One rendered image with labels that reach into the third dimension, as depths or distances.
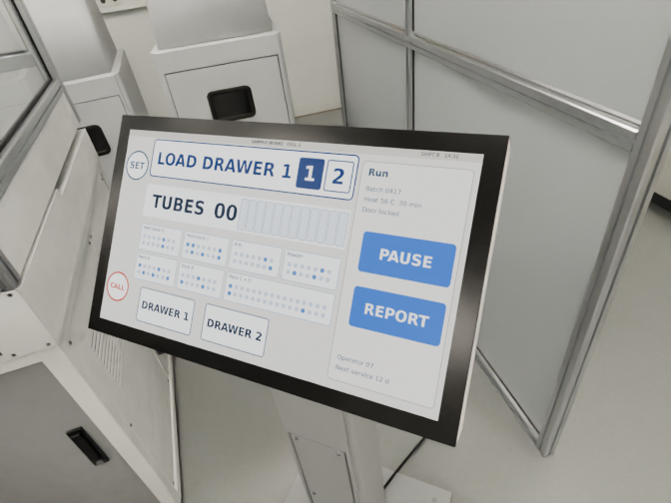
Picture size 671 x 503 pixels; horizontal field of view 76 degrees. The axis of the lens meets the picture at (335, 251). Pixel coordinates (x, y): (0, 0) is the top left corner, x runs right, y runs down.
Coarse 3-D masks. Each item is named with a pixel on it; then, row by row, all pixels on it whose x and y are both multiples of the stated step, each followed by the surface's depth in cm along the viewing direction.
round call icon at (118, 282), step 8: (112, 272) 60; (120, 272) 60; (128, 272) 59; (112, 280) 60; (120, 280) 60; (128, 280) 59; (112, 288) 60; (120, 288) 60; (128, 288) 59; (104, 296) 61; (112, 296) 60; (120, 296) 59
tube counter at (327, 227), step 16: (224, 208) 54; (240, 208) 53; (256, 208) 52; (272, 208) 51; (288, 208) 50; (304, 208) 50; (320, 208) 49; (224, 224) 54; (240, 224) 53; (256, 224) 52; (272, 224) 51; (288, 224) 50; (304, 224) 49; (320, 224) 49; (336, 224) 48; (288, 240) 50; (304, 240) 49; (320, 240) 49; (336, 240) 48
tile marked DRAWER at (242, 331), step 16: (208, 304) 54; (208, 320) 54; (224, 320) 53; (240, 320) 52; (256, 320) 51; (208, 336) 54; (224, 336) 53; (240, 336) 52; (256, 336) 51; (256, 352) 51
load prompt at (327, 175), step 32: (160, 160) 58; (192, 160) 56; (224, 160) 54; (256, 160) 52; (288, 160) 51; (320, 160) 49; (352, 160) 48; (288, 192) 50; (320, 192) 49; (352, 192) 47
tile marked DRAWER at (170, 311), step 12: (144, 288) 58; (144, 300) 58; (156, 300) 57; (168, 300) 56; (180, 300) 56; (192, 300) 55; (144, 312) 58; (156, 312) 57; (168, 312) 56; (180, 312) 55; (192, 312) 55; (156, 324) 57; (168, 324) 56; (180, 324) 55
